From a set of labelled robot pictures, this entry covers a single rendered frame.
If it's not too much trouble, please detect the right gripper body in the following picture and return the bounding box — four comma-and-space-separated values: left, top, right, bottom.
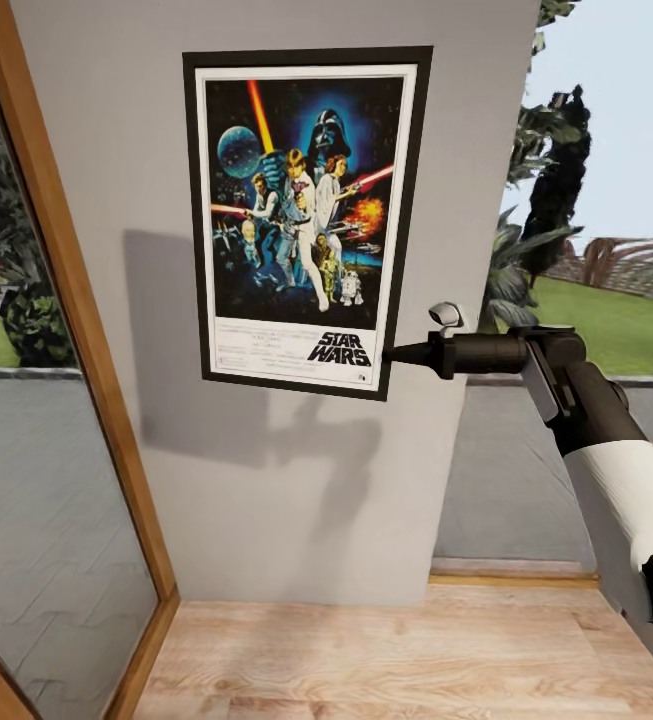
428, 331, 496, 380

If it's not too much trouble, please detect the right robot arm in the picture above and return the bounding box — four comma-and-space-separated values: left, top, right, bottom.
382, 301, 653, 624

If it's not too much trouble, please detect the poster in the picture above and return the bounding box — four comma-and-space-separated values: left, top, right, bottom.
182, 46, 434, 402

